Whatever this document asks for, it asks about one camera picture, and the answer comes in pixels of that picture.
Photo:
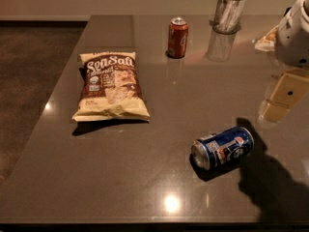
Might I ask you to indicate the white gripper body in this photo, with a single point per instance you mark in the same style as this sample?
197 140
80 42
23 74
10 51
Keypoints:
292 38

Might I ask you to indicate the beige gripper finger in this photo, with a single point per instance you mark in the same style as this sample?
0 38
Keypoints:
291 87

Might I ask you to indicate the orange soda can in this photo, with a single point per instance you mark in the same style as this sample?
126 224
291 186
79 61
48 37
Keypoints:
177 38

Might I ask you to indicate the snack packet at table edge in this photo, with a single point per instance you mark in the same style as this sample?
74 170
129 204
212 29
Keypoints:
267 42

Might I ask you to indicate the clear cup with utensils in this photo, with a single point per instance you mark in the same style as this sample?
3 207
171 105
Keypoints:
227 16

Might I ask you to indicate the sea salt chips bag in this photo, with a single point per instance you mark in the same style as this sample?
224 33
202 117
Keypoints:
111 88

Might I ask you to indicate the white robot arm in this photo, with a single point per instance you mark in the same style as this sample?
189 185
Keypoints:
290 42

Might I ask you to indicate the blue pepsi can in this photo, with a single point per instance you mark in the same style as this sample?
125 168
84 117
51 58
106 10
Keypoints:
217 149

